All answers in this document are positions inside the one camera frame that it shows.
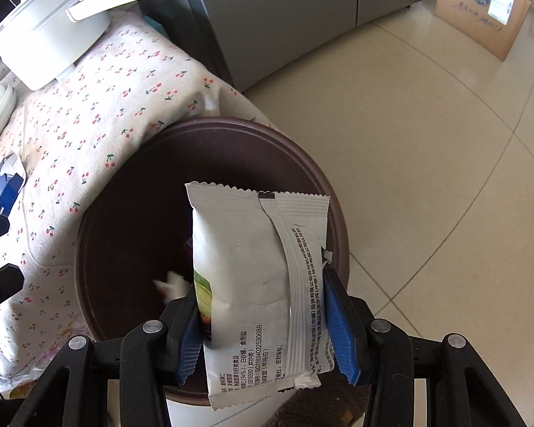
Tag torn blue small box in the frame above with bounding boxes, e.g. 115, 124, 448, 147
0, 152, 27, 217

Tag cherry print tablecloth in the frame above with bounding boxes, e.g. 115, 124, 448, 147
0, 11, 266, 392

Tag white electric cooking pot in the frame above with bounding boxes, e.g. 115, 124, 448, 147
0, 0, 138, 91

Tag dark grey refrigerator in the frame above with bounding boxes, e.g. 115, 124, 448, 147
138, 0, 420, 91

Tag lower cardboard box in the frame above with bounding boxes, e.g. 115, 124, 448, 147
434, 0, 530, 61

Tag brown plastic trash bin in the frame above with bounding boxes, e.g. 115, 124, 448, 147
74, 116, 351, 408

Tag white tissue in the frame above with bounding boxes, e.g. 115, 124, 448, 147
153, 271, 191, 305

